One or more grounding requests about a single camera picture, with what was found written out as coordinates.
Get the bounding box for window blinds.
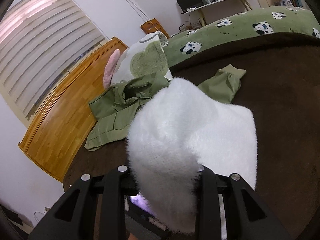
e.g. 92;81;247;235
1;0;104;118

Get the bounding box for white green frog pillow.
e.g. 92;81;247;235
111;31;172;85

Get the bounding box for green pajama shirt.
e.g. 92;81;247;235
85;64;246;151

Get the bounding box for pink pillow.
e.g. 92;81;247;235
103;49;120;89

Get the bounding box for white desk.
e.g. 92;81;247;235
182;0;261;26

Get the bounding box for wooden headboard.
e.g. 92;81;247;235
18;37;127;182

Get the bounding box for green cow pattern blanket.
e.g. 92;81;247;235
162;6;319;68

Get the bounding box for white fluffy cardigan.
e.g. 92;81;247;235
127;78;257;233

